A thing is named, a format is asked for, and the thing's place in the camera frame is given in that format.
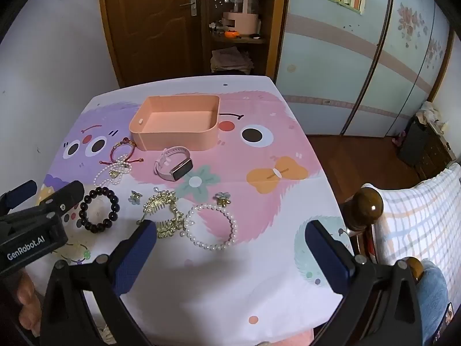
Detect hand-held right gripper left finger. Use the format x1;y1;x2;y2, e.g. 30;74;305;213
39;219;157;346

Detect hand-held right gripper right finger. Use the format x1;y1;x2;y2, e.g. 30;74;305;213
304;219;424;346

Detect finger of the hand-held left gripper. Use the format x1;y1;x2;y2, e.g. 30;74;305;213
0;179;38;219
36;180;85;224

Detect dark bead bracelet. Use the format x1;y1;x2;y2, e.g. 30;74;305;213
78;188;120;232

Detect gold hair comb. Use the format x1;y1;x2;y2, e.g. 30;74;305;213
136;189;185;239

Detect small pearl necklace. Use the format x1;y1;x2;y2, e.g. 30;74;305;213
93;154;133;187

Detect red string bracelet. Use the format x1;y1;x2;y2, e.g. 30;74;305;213
100;137;144;166

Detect pink smartwatch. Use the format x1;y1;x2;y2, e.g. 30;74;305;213
154;146;194;182

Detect large pearl bracelet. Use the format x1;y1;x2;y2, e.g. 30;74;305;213
184;203;238;251

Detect pink plastic box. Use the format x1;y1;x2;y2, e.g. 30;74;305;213
129;95;221;151

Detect person's left hand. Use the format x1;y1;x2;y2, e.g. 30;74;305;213
15;266;42;336

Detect plaid blanket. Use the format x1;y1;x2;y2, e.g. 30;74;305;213
360;164;461;296

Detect person's leg in jeans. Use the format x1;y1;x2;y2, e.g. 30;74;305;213
414;259;452;346

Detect black bin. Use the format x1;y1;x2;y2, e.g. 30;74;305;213
397;117;429;168

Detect dark wooden nightstand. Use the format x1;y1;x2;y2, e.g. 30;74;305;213
414;101;456;181

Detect wooden door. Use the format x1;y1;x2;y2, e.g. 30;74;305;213
98;0;202;88

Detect floral pale blue wardrobe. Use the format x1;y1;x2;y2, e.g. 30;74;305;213
275;0;458;138

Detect folded cloths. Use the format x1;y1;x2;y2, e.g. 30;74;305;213
211;47;254;74

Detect wooden shelf cabinet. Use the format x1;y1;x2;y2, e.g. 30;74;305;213
200;0;289;80

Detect wooden bed post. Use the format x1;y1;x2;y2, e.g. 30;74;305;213
344;187;426;282

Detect metal door handle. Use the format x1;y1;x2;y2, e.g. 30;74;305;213
179;0;198;17

